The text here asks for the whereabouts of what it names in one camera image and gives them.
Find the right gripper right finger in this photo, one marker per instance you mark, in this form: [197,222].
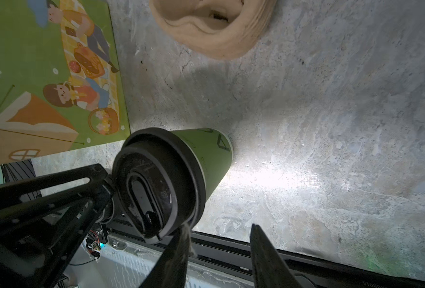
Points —
[269,269]

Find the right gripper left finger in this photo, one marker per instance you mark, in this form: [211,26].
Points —
[170,271]

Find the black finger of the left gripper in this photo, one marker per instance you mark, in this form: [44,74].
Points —
[43,221]

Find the black cup lid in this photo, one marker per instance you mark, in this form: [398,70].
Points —
[159,183]

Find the green paper coffee cup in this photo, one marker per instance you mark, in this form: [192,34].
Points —
[213,151]

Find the white paper gift bag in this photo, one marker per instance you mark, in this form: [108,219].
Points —
[60,81]

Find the brown pulp cup carrier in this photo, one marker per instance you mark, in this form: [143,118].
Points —
[221,30]

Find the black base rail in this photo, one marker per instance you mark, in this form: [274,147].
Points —
[233,257]

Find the white slotted cable duct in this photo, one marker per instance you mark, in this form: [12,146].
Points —
[123,264]

